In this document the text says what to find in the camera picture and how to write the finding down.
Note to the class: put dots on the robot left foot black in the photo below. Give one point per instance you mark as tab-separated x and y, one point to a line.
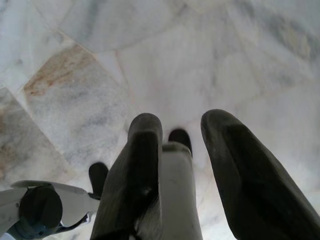
98	177

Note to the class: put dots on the robot right foot black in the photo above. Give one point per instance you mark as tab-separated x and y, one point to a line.
178	136

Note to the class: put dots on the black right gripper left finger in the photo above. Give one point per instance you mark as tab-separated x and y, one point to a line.
130	175

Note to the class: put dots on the robot right leg white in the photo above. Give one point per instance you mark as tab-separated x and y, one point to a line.
177	187

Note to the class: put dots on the robot foot black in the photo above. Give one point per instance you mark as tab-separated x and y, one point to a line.
98	177
178	136

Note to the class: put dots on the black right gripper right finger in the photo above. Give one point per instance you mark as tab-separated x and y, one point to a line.
250	187

